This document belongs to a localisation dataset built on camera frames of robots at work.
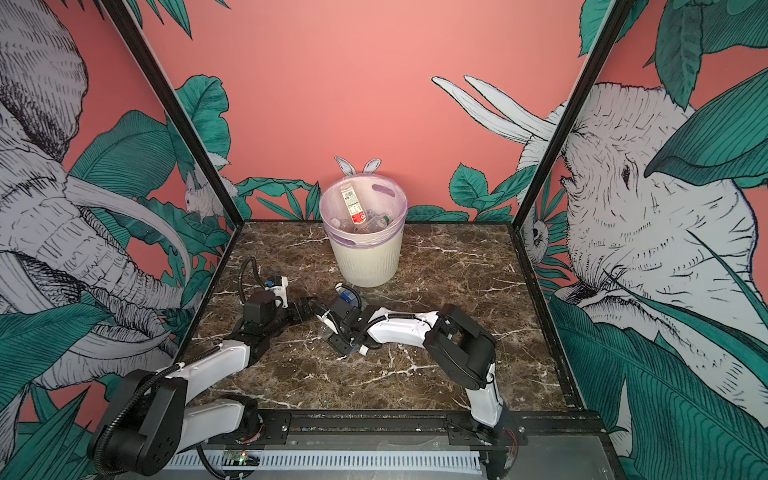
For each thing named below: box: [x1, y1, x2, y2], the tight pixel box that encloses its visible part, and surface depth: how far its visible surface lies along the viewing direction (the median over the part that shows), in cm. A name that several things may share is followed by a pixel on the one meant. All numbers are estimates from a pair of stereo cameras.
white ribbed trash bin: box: [330, 232, 404, 288], surface depth 92 cm
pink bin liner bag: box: [320, 174, 409, 250], surface depth 93 cm
